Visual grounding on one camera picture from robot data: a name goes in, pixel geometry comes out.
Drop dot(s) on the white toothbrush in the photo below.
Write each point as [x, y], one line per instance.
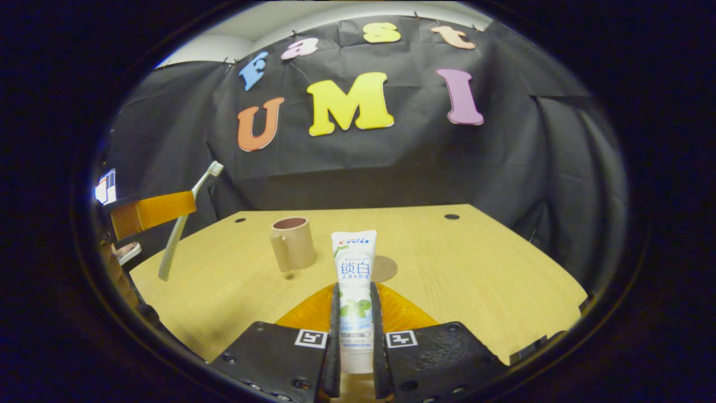
[179, 229]

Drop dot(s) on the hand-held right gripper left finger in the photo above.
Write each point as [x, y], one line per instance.
[334, 364]

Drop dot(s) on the white toothpaste tube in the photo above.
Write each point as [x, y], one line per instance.
[354, 280]

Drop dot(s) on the round brown coaster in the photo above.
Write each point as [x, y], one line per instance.
[386, 270]

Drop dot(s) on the beige cup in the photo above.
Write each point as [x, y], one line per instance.
[296, 246]

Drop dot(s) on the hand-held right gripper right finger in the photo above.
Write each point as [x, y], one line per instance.
[378, 364]

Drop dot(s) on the black backdrop cloth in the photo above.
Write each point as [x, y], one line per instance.
[391, 162]

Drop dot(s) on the computer monitor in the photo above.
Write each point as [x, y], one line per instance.
[105, 187]

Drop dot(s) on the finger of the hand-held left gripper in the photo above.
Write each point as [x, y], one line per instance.
[162, 210]

